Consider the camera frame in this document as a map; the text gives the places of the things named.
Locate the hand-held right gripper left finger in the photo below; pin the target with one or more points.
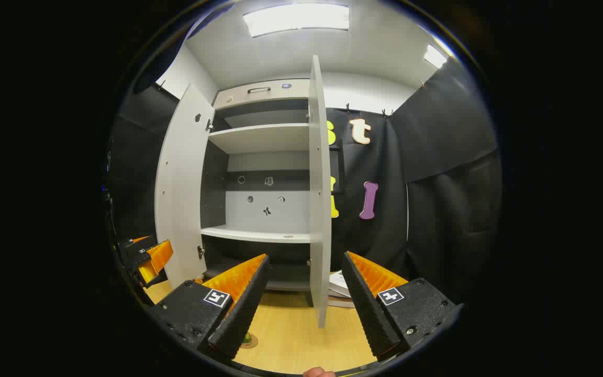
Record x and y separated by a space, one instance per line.
244 309

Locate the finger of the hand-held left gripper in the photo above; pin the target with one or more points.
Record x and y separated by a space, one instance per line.
134 245
157 256

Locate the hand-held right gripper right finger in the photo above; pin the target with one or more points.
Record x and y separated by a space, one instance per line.
367 309

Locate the brown cover book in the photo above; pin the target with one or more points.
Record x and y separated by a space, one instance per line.
341 302

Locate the white cover book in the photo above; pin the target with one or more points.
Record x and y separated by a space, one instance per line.
339 283

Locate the metal door hinge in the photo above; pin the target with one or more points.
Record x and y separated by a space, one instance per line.
201 252
209 125

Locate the white lower cabinet shelf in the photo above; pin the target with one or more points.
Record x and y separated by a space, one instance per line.
254 234

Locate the white cabinet shelf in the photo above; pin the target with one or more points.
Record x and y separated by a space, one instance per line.
254 234
259 137

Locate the grey cabinet left door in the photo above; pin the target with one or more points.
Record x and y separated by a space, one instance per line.
181 183

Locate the grey cabinet door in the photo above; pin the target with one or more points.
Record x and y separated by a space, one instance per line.
320 209
181 183

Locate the grey cabinet right door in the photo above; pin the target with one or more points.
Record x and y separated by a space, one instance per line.
320 209

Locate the black backdrop cloth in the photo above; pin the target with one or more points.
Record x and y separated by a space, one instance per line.
437 209

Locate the grey open cabinet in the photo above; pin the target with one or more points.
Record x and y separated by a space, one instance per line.
259 162

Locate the white upper cabinet shelf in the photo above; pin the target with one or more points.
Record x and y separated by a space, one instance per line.
259 137

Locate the small ceiling light panel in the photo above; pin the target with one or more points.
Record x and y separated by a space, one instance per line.
435 56

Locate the large ceiling light panel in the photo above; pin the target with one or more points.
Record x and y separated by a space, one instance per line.
296 18

